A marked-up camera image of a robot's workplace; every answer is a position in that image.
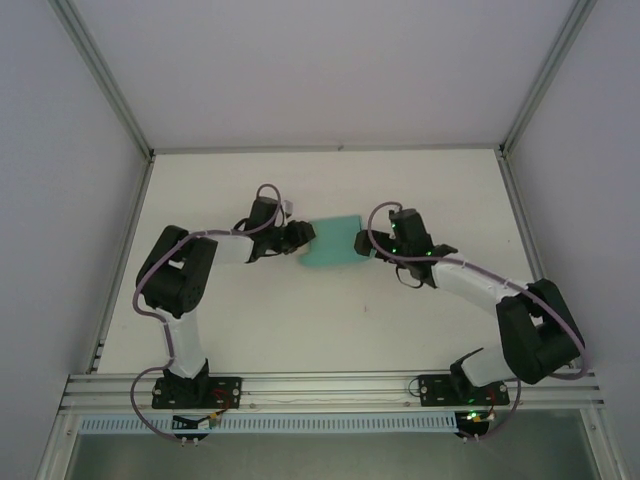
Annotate teal cloth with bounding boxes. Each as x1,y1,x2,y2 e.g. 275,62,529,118
298,213,371,269

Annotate shiny metal sheet panel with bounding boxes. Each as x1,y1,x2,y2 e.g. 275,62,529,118
64,433,601,480

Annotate aluminium frame crossbar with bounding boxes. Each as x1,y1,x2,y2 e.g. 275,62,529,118
149,143,504,156

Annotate aluminium frame side rail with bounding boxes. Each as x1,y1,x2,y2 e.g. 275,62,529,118
34,155,156,480
499,153,624,480

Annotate wide aluminium mounting rail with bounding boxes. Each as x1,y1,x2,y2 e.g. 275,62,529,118
59,368,609,414

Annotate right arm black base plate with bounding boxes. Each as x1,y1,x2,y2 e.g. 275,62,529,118
417,373,511,407

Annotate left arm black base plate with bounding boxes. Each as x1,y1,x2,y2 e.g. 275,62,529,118
151,374,244,410

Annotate white slotted cable duct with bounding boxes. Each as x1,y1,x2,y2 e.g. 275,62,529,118
79,412,459,435

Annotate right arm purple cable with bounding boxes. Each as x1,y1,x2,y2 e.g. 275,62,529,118
367,201,590,444

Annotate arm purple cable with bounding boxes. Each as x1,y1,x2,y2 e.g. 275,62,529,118
129,183,286,444
367,201,590,444

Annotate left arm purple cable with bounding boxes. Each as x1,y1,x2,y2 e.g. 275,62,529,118
129,183,286,444

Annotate aluminium frame post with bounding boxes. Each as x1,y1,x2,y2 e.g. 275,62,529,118
52,0,155,160
498,0,599,160

